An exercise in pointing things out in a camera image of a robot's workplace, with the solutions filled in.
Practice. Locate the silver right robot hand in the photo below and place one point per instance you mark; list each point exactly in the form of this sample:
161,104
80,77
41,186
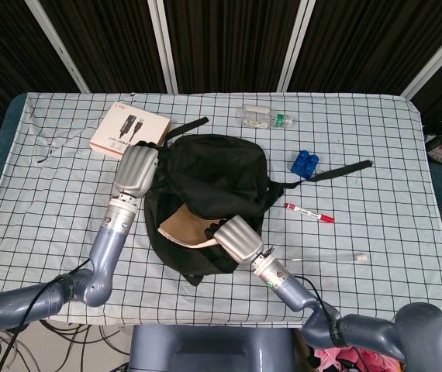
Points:
240,240

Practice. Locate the white partition post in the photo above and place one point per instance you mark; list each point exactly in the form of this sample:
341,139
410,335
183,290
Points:
62,46
298,46
434,58
163,46

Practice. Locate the blue toy building block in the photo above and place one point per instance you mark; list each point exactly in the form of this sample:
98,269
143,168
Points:
304,164

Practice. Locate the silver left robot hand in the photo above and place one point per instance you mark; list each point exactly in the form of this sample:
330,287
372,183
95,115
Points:
133,170

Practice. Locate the clear glass test tube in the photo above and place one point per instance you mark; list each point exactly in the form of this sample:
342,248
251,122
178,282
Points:
337,257

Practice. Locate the grey robot torso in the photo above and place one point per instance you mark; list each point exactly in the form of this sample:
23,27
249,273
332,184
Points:
213,348

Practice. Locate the blue table pad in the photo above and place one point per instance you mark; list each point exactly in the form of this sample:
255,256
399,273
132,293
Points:
2,155

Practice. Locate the clear plastic bottle green cap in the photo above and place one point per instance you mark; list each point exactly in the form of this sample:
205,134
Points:
263,117

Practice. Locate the white black-checked tablecloth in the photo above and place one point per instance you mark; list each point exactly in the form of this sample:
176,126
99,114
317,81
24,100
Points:
70,201

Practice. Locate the black backpack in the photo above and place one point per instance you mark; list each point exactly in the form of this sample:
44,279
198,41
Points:
221,174

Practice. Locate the brown cardboard item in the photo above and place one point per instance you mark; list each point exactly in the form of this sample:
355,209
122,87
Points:
182,226

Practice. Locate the pink cloth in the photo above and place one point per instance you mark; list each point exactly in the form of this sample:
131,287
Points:
341,358

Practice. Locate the red and white marker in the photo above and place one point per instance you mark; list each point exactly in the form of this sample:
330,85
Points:
308,212

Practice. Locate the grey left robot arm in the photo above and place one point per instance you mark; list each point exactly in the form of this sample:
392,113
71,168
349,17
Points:
102,255

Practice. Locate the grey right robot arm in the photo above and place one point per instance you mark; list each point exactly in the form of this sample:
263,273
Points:
360,329

